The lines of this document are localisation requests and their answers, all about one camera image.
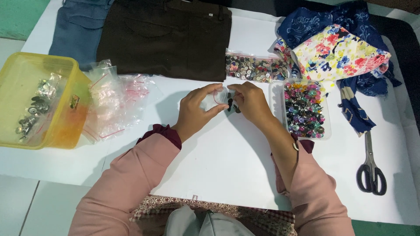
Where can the blue-grey trousers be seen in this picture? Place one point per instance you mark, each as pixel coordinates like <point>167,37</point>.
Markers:
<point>77,32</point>

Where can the bags of silver metal buttons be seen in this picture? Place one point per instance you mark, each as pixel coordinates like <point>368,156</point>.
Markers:
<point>34,108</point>

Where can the small heap of dark buttons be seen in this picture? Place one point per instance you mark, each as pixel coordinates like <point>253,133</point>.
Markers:
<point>230,102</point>

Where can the clear box of colourful buttons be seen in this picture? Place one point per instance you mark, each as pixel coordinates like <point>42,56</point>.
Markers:
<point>304,109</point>

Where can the yellow plastic container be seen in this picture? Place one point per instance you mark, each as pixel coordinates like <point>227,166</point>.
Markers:
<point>62,131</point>

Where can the grey headscarf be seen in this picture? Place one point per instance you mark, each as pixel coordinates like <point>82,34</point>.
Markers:
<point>203,224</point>

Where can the navy blue patterned fabric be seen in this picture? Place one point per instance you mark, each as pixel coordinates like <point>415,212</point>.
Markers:
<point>356,108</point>

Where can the small clear zip bag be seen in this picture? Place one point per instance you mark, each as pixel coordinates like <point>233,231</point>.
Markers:
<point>220,95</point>

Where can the pile of empty zip bags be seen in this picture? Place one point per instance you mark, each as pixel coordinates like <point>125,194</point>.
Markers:
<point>114,98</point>

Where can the dark brown trousers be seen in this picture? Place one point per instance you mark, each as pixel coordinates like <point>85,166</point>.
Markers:
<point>164,39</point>

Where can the bag of mixed buttons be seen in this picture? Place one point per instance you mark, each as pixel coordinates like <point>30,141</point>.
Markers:
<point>252,68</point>

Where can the person's left hand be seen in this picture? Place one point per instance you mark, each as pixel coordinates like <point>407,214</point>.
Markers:
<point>192,109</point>

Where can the floral white fabric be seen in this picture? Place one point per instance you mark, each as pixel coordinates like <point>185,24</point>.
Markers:
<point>338,55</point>

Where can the person's right hand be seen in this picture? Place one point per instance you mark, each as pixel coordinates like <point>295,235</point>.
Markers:
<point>254,103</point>

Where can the checked brown lace garment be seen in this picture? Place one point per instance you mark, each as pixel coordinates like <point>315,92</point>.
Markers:
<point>269,219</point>

